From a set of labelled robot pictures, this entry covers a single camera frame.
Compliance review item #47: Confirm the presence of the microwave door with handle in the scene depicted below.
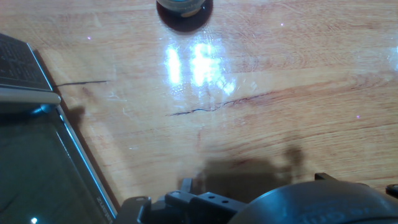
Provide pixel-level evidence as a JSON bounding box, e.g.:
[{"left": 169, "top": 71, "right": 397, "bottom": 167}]
[{"left": 0, "top": 86, "right": 119, "bottom": 224}]

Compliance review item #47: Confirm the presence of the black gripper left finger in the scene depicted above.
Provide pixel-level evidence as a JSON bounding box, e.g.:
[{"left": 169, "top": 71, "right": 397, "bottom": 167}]
[{"left": 113, "top": 177, "right": 248, "bottom": 224}]

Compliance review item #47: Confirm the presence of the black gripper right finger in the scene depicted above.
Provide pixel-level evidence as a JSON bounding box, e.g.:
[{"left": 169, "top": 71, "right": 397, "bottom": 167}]
[{"left": 313, "top": 172, "right": 398, "bottom": 198}]

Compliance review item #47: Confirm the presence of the wooden board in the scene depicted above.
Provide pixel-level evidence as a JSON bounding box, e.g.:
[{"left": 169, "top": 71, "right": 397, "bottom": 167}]
[{"left": 0, "top": 0, "right": 398, "bottom": 207}]

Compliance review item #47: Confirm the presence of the dark bowl yellow inside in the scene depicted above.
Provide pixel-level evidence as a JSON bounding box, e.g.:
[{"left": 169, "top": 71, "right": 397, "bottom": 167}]
[{"left": 156, "top": 0, "right": 214, "bottom": 34}]

